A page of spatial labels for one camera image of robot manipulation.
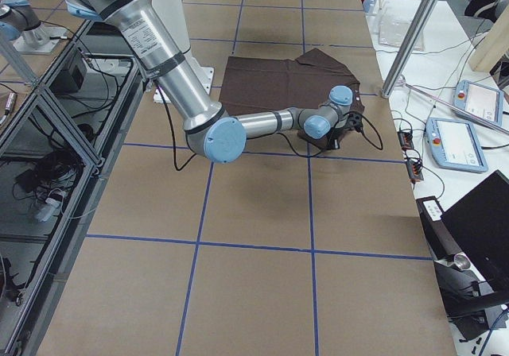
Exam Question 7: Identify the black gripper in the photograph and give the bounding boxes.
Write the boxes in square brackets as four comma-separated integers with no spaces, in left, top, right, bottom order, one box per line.
[328,118,352,145]

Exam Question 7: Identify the dark brown t-shirt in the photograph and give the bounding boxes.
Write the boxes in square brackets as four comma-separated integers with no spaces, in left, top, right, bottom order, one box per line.
[219,48,365,149]

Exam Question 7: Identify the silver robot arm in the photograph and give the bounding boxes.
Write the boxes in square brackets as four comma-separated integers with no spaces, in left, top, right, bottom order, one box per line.
[66,0,354,163]

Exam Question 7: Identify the orange terminal board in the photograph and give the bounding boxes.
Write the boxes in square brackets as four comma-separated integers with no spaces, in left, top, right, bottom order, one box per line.
[398,130,414,151]

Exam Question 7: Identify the near teach pendant tablet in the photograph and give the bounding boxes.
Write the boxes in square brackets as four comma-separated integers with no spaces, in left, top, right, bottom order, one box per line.
[425,118,488,173]

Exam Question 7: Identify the teach pendant tablet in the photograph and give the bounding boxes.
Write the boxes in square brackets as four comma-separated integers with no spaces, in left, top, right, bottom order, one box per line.
[425,118,488,173]
[453,80,504,126]

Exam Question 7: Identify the black box white label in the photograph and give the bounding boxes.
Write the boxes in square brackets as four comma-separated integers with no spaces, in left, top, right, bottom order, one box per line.
[416,196,445,229]

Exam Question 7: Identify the clear plastic sheet bag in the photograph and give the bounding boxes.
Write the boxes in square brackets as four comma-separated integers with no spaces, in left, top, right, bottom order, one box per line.
[378,6,415,48]

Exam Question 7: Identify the far teach pendant tablet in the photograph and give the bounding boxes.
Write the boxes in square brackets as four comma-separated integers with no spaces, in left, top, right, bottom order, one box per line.
[453,80,504,126]

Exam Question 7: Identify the black laptop monitor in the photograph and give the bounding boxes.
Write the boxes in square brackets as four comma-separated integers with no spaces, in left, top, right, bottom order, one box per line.
[441,170,508,291]

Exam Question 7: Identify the silver metal cup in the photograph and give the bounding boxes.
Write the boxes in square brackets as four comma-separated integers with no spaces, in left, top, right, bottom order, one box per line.
[452,253,472,272]

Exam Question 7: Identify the black electronics box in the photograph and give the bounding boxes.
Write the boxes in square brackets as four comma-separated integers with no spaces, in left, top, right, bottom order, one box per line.
[49,51,87,94]

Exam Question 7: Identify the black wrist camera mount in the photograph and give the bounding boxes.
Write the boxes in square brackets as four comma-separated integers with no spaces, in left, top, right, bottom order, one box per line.
[344,111,363,133]

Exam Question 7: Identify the aluminium frame post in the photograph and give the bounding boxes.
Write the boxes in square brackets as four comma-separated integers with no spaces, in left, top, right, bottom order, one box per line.
[381,0,438,99]

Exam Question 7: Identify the aluminium side rail frame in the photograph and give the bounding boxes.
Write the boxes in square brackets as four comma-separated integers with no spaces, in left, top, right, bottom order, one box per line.
[1,22,144,355]

